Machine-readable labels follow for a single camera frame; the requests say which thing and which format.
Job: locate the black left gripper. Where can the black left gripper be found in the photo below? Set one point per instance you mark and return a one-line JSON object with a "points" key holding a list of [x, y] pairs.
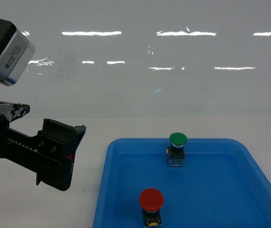
{"points": [[50, 153]]}

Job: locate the blue plastic tray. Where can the blue plastic tray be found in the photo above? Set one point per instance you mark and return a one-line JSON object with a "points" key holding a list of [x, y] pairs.
{"points": [[219, 186]]}

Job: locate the red mushroom push button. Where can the red mushroom push button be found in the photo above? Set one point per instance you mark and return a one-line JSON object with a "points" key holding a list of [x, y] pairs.
{"points": [[151, 201]]}

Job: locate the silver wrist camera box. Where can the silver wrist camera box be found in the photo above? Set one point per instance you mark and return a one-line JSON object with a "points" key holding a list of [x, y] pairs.
{"points": [[14, 58]]}

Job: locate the green mushroom push button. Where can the green mushroom push button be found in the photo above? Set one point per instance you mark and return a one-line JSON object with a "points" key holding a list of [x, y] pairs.
{"points": [[175, 151]]}

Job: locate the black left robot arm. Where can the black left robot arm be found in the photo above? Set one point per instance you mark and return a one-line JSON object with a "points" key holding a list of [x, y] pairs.
{"points": [[50, 153]]}

